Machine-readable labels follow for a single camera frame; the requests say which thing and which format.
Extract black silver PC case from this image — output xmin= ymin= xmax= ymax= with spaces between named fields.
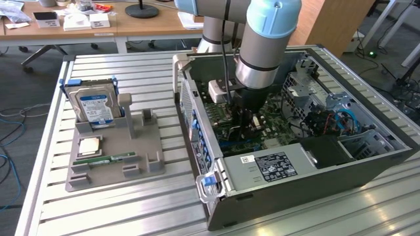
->
xmin=172 ymin=44 xmax=415 ymax=232

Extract white table frame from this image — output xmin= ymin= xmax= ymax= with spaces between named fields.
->
xmin=358 ymin=0 xmax=420 ymax=68

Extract green RAM stick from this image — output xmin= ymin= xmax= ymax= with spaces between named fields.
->
xmin=72 ymin=152 xmax=136 ymax=166

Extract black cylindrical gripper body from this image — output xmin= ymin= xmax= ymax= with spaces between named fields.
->
xmin=228 ymin=86 xmax=271 ymax=113

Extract green GPU card black cooler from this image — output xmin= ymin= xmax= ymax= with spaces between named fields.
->
xmin=216 ymin=120 xmax=263 ymax=146

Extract black camera cable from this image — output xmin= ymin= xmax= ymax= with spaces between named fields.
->
xmin=220 ymin=19 xmax=232 ymax=104

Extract blue disk wire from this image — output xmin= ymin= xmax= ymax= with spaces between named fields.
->
xmin=338 ymin=108 xmax=362 ymax=135

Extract small white box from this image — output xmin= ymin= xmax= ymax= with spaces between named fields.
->
xmin=88 ymin=13 xmax=111 ymax=29

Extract red small item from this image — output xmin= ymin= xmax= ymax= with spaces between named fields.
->
xmin=95 ymin=2 xmax=116 ymax=13

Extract beige label card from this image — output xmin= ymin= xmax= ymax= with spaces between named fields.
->
xmin=4 ymin=22 xmax=30 ymax=30

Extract grey power supply black label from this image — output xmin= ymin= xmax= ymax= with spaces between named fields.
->
xmin=222 ymin=144 xmax=322 ymax=192

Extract white cable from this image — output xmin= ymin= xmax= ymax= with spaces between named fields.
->
xmin=0 ymin=103 xmax=50 ymax=118

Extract white box black lid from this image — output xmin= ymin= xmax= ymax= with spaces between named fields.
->
xmin=32 ymin=11 xmax=60 ymax=28

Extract silver chipset heatsink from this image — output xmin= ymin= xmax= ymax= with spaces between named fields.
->
xmin=264 ymin=139 xmax=287 ymax=149

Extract blue network cable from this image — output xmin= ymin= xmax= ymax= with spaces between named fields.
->
xmin=0 ymin=118 xmax=26 ymax=212

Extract hard disk blue carrier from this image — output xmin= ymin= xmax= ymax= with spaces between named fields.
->
xmin=58 ymin=75 xmax=120 ymax=130

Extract white electrical box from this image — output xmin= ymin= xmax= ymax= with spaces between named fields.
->
xmin=348 ymin=30 xmax=366 ymax=54

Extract clear plastic bag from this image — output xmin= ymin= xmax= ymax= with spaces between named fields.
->
xmin=0 ymin=0 xmax=32 ymax=23

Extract grey plastic parts rack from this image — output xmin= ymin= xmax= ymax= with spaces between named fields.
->
xmin=64 ymin=92 xmax=167 ymax=194

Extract wooden office desk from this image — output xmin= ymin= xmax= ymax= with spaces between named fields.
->
xmin=0 ymin=0 xmax=296 ymax=47

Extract white paper stack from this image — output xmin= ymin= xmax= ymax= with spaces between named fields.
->
xmin=176 ymin=12 xmax=206 ymax=30

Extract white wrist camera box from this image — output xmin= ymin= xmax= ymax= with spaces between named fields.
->
xmin=208 ymin=80 xmax=238 ymax=103

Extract silver CPU chip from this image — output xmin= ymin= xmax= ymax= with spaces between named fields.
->
xmin=76 ymin=138 xmax=100 ymax=157

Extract white round holder box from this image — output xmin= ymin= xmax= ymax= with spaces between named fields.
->
xmin=63 ymin=13 xmax=92 ymax=31

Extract green motherboard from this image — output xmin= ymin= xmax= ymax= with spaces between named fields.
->
xmin=199 ymin=83 xmax=303 ymax=158

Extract grey caster chair base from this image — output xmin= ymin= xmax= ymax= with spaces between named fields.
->
xmin=19 ymin=44 xmax=99 ymax=73

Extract black round lamp base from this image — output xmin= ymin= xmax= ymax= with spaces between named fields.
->
xmin=124 ymin=0 xmax=160 ymax=18

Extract blue case latch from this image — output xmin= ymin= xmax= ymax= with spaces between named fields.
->
xmin=200 ymin=175 xmax=216 ymax=188

